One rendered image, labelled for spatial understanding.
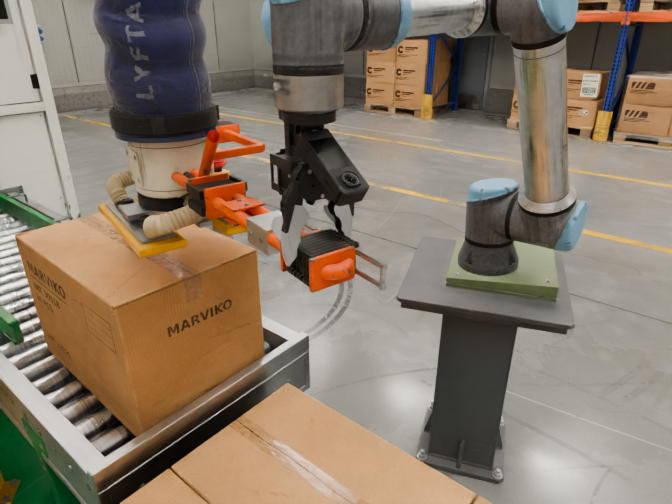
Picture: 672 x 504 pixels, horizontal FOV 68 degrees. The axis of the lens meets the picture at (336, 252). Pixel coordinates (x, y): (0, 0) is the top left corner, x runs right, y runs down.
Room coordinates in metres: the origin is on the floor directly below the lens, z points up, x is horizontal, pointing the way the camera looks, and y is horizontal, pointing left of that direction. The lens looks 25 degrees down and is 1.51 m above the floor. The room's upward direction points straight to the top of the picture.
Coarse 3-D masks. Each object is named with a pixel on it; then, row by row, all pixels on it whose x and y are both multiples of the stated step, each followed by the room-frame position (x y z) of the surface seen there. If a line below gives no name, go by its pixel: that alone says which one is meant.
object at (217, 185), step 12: (192, 180) 0.94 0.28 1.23; (204, 180) 0.95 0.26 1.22; (216, 180) 0.96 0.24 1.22; (228, 180) 0.97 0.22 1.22; (240, 180) 0.94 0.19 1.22; (192, 192) 0.90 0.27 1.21; (204, 192) 0.87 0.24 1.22; (216, 192) 0.88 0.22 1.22; (228, 192) 0.90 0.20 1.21; (240, 192) 0.91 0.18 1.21; (192, 204) 0.91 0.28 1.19; (204, 204) 0.88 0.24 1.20; (204, 216) 0.88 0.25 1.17; (216, 216) 0.88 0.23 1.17
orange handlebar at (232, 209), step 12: (228, 132) 1.46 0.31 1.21; (252, 144) 1.34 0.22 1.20; (264, 144) 1.32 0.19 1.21; (216, 156) 1.23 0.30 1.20; (228, 156) 1.25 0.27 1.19; (180, 180) 1.01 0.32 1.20; (216, 204) 0.86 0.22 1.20; (228, 204) 0.83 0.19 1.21; (240, 204) 0.83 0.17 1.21; (252, 204) 0.83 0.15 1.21; (264, 204) 0.84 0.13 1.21; (228, 216) 0.82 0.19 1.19; (240, 216) 0.79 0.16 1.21; (276, 240) 0.69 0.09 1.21; (336, 264) 0.61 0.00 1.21; (348, 264) 0.61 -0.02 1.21; (324, 276) 0.60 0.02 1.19; (336, 276) 0.59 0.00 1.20
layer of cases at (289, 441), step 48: (288, 384) 1.16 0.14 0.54; (240, 432) 0.97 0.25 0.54; (288, 432) 0.97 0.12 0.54; (336, 432) 0.97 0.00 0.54; (192, 480) 0.82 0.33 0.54; (240, 480) 0.82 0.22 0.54; (288, 480) 0.82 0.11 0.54; (336, 480) 0.82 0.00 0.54; (384, 480) 0.82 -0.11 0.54; (432, 480) 0.82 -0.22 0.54
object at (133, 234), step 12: (108, 204) 1.16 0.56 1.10; (120, 204) 1.17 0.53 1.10; (108, 216) 1.10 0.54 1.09; (120, 216) 1.08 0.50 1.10; (144, 216) 1.02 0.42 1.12; (120, 228) 1.02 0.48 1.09; (132, 228) 1.01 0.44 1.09; (132, 240) 0.96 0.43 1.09; (144, 240) 0.95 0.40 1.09; (156, 240) 0.95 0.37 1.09; (168, 240) 0.96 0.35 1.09; (180, 240) 0.96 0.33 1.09; (144, 252) 0.91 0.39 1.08; (156, 252) 0.93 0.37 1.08
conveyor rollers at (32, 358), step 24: (0, 216) 2.53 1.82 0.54; (0, 240) 2.21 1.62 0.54; (0, 264) 1.96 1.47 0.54; (0, 288) 1.73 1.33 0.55; (24, 288) 1.72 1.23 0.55; (24, 312) 1.55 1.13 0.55; (0, 336) 1.40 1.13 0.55; (24, 336) 1.39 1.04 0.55; (24, 360) 1.28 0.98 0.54; (48, 360) 1.26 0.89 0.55; (48, 384) 1.16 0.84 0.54; (72, 384) 1.15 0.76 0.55; (72, 408) 1.05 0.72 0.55; (96, 408) 1.08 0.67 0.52; (96, 432) 0.99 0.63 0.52; (120, 432) 0.97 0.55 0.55
